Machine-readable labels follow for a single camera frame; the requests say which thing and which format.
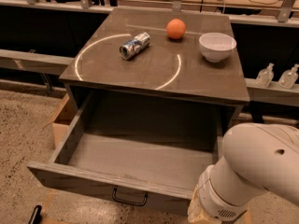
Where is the grey top drawer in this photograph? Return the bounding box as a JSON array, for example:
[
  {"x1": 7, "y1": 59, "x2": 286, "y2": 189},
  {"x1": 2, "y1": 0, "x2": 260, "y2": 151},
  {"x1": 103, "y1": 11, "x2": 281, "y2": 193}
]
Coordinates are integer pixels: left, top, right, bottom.
[{"x1": 28, "y1": 90, "x2": 221, "y2": 216}]

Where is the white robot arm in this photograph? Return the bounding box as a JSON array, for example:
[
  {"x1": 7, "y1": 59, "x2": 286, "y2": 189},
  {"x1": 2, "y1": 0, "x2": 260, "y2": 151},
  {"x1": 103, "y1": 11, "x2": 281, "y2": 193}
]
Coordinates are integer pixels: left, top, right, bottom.
[{"x1": 188, "y1": 123, "x2": 299, "y2": 224}]

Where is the grey drawer cabinet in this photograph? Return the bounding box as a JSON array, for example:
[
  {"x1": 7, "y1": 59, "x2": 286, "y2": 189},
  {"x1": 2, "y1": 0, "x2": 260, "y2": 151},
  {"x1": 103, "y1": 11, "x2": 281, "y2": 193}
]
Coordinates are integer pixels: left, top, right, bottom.
[{"x1": 60, "y1": 8, "x2": 249, "y2": 127}]

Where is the clear plastic bottle left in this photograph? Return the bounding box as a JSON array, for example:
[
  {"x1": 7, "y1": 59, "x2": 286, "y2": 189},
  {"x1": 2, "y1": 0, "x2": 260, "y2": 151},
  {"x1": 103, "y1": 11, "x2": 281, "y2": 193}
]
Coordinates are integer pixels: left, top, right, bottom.
[{"x1": 255, "y1": 63, "x2": 274, "y2": 88}]

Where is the clear plastic bottle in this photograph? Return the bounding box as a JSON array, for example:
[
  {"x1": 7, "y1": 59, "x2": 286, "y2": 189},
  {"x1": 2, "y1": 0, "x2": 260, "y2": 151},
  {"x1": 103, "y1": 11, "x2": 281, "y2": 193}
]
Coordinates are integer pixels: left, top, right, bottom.
[
  {"x1": 255, "y1": 63, "x2": 274, "y2": 88},
  {"x1": 278, "y1": 64, "x2": 299, "y2": 89}
]

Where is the black object on floor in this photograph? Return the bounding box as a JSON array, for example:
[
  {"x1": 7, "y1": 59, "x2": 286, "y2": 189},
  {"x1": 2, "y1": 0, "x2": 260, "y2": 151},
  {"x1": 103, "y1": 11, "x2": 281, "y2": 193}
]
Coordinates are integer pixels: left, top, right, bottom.
[{"x1": 28, "y1": 205, "x2": 42, "y2": 224}]

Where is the clear plastic bottle right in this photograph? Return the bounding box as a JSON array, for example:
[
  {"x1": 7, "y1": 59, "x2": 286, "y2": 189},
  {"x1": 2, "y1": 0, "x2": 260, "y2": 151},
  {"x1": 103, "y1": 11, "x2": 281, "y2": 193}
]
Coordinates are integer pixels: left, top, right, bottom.
[{"x1": 278, "y1": 64, "x2": 299, "y2": 89}]

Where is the cardboard box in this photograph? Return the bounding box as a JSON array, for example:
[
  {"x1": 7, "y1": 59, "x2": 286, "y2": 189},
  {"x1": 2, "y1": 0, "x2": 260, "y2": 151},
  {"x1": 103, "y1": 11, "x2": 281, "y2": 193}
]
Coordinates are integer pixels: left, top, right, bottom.
[{"x1": 44, "y1": 94, "x2": 77, "y2": 147}]

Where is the white bowl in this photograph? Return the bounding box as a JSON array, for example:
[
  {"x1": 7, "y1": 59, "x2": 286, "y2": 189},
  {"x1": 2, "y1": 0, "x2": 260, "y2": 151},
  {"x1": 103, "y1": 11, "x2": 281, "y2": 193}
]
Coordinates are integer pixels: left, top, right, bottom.
[{"x1": 199, "y1": 33, "x2": 236, "y2": 63}]

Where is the crushed silver soda can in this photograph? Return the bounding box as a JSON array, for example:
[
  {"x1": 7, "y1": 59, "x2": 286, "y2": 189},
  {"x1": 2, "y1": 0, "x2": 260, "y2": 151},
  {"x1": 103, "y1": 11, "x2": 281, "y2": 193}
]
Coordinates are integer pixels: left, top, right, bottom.
[{"x1": 119, "y1": 32, "x2": 150, "y2": 60}]

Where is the orange fruit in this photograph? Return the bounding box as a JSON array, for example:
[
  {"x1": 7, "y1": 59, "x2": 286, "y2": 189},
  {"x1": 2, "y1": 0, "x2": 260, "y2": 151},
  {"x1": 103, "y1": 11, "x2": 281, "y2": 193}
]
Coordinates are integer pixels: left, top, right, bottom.
[{"x1": 166, "y1": 19, "x2": 186, "y2": 39}]

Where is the black top drawer handle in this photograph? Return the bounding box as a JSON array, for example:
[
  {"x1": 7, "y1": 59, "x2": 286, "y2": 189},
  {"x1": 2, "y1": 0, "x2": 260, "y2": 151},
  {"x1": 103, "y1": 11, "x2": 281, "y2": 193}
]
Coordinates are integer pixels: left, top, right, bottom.
[{"x1": 111, "y1": 188, "x2": 148, "y2": 207}]

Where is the grey metal rail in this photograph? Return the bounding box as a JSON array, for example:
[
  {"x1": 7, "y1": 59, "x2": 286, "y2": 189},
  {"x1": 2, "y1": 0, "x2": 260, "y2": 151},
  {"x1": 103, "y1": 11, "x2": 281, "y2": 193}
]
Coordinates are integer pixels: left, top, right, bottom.
[{"x1": 0, "y1": 49, "x2": 73, "y2": 76}]

